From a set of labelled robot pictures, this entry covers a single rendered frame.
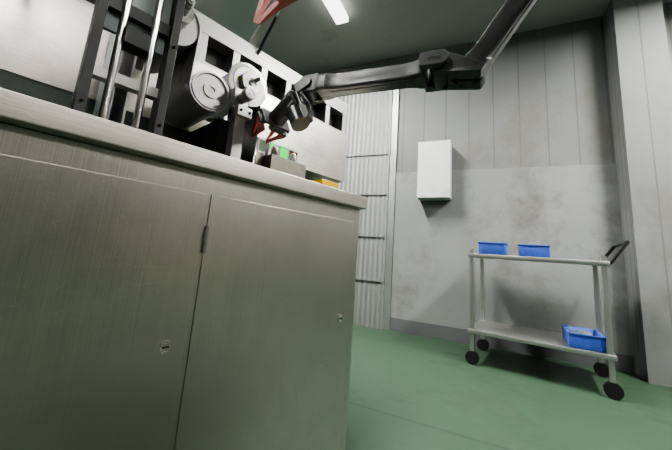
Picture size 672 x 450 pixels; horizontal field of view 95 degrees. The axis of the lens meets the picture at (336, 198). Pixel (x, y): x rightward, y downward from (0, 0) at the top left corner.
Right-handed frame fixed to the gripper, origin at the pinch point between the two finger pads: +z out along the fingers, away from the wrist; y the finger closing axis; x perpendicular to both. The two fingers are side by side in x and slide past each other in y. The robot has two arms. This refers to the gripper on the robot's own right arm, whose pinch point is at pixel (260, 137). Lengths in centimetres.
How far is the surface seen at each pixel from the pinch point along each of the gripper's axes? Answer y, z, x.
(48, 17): -55, 17, 40
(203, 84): -20.3, -3.1, 10.4
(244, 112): -9.7, -6.0, 1.0
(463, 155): 244, -18, 67
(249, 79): -6.9, -9.0, 15.6
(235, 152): -9.7, 2.2, -8.7
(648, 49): 263, -171, 61
